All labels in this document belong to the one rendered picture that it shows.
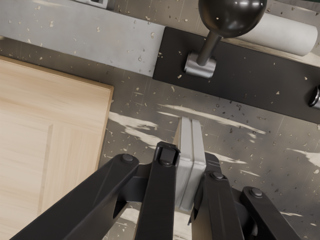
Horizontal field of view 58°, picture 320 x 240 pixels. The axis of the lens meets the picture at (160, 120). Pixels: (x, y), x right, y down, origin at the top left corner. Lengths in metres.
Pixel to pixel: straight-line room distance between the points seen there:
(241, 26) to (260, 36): 0.13
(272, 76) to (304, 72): 0.03
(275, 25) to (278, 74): 0.05
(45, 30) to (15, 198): 0.22
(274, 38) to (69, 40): 0.20
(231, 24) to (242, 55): 0.11
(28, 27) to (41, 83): 0.06
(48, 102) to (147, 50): 0.13
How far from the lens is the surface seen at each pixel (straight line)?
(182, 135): 0.17
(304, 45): 0.31
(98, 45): 0.29
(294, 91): 0.30
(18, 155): 0.40
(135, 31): 0.29
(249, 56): 0.28
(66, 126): 0.35
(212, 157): 0.18
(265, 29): 0.30
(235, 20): 0.17
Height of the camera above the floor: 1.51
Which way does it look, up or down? 34 degrees down
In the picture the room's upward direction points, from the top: 119 degrees clockwise
